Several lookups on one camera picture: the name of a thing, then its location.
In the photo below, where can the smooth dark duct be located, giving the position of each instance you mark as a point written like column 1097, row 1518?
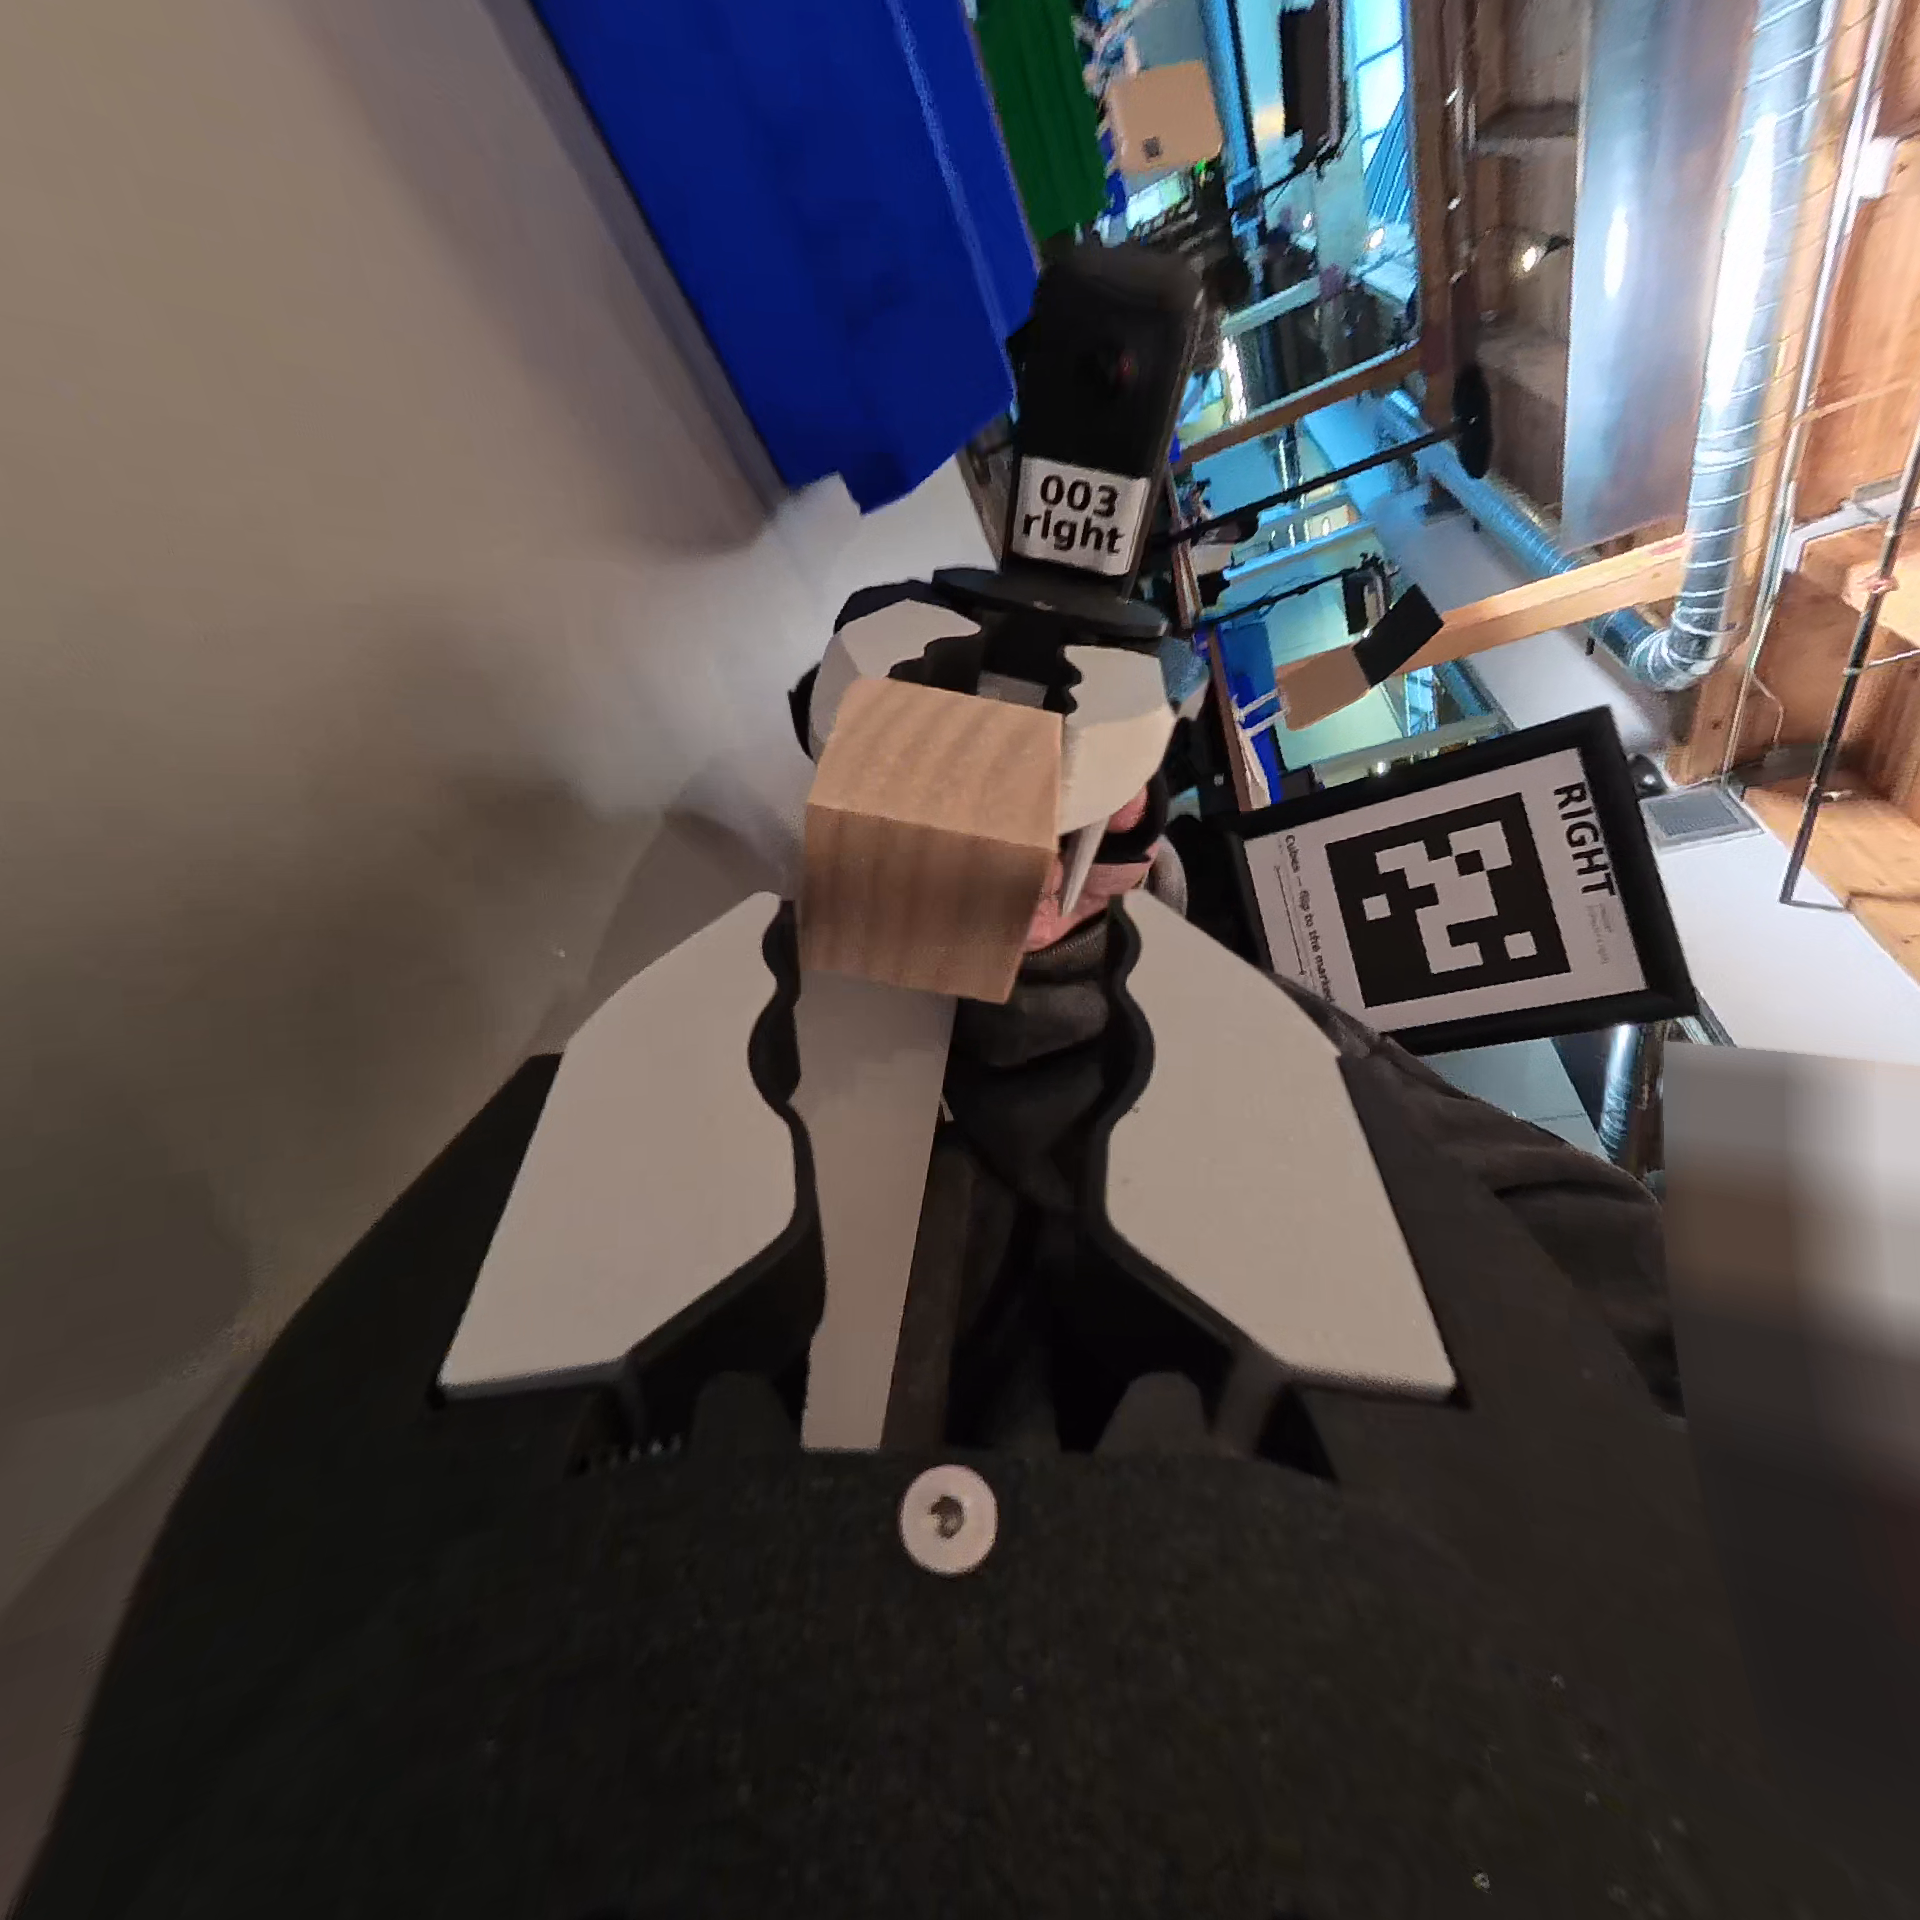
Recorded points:
column 1635, row 299

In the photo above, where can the black framed marker sign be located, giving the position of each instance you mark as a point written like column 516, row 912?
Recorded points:
column 1470, row 886

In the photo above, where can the spiral silver duct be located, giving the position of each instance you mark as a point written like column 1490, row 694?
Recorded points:
column 1724, row 570

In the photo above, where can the person's right hand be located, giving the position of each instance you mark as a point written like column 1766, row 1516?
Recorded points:
column 1073, row 914

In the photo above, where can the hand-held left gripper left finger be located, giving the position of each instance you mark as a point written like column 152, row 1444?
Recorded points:
column 645, row 1185

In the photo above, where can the cardboard box with code label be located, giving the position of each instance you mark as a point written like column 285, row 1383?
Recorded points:
column 1161, row 119

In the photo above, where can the green plastic crate stack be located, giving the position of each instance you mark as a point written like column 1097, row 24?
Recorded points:
column 1042, row 119

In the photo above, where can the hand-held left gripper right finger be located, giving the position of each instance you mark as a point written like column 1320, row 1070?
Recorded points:
column 1275, row 1201

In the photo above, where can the blue plastic bin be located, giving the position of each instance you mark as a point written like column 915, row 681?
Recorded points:
column 809, row 225

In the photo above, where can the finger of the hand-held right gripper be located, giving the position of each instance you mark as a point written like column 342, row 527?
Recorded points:
column 1118, row 734
column 884, row 639

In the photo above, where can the black floor lamp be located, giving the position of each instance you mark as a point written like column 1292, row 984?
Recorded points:
column 1473, row 416

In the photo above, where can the person's right forearm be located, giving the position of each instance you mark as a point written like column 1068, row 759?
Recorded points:
column 1036, row 1050

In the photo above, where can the wooden cube with blue stripe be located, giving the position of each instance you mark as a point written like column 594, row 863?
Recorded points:
column 930, row 840

